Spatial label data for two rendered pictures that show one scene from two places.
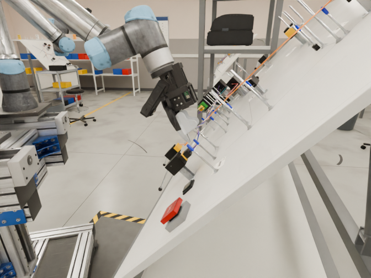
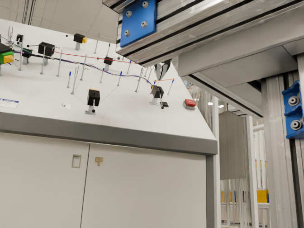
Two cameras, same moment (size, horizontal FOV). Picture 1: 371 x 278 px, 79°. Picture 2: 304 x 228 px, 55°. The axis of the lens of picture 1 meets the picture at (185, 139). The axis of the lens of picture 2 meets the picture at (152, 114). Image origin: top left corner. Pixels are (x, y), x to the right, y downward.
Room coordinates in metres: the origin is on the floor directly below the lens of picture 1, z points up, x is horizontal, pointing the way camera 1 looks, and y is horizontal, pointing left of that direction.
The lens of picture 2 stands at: (1.41, 1.17, 0.56)
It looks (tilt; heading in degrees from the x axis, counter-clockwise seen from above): 17 degrees up; 237
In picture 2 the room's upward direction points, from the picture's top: 3 degrees clockwise
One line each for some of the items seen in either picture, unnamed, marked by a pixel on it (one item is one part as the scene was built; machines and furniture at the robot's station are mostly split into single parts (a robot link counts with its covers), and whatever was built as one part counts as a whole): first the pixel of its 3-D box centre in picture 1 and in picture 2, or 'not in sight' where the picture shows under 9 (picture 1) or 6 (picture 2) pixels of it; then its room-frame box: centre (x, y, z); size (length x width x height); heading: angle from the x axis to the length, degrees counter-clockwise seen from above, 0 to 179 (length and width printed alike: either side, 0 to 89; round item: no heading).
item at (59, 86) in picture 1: (63, 87); not in sight; (5.62, 3.01, 0.54); 0.99 x 0.50 x 1.08; 176
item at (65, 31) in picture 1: (56, 26); not in sight; (1.40, 0.72, 1.56); 0.11 x 0.08 x 0.09; 129
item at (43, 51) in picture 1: (54, 71); not in sight; (6.64, 3.69, 0.83); 1.18 x 0.72 x 1.65; 175
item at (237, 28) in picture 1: (230, 31); not in sight; (1.73, -0.31, 1.56); 0.30 x 0.23 x 0.19; 78
